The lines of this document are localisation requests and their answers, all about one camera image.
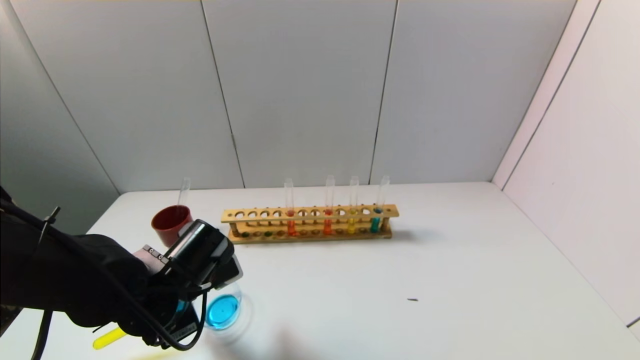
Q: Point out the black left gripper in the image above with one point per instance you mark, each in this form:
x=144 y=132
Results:
x=181 y=328

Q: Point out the yellow pigment glass test tube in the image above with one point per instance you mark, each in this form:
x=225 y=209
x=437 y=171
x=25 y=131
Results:
x=107 y=339
x=351 y=226

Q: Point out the blue pigment glass test tube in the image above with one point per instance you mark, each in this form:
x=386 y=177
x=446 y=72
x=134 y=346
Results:
x=374 y=224
x=184 y=192

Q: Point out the orange pigment glass test tube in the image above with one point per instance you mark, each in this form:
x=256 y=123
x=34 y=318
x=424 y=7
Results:
x=291 y=227
x=327 y=227

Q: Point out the wooden test tube rack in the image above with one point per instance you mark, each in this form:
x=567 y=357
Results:
x=310 y=239

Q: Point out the clear glass dish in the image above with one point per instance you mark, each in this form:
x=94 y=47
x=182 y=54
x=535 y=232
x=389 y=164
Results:
x=222 y=310

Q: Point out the red plastic cup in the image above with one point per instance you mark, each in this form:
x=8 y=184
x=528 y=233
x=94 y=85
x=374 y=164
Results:
x=167 y=230

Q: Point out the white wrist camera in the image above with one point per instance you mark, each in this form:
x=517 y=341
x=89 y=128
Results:
x=232 y=272

